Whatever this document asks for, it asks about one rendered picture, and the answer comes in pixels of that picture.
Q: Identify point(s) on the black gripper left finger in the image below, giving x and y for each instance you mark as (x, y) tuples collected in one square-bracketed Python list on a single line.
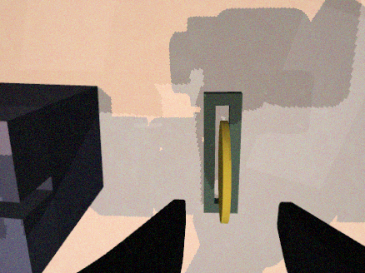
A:
[(155, 247)]

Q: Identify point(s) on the dark green rectangular holder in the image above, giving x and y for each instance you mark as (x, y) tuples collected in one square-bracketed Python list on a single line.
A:
[(235, 102)]

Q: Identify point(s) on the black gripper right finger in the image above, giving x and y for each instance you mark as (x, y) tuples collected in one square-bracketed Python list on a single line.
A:
[(310, 245)]

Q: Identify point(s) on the gold coin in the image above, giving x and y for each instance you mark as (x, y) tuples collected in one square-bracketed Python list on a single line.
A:
[(224, 172)]

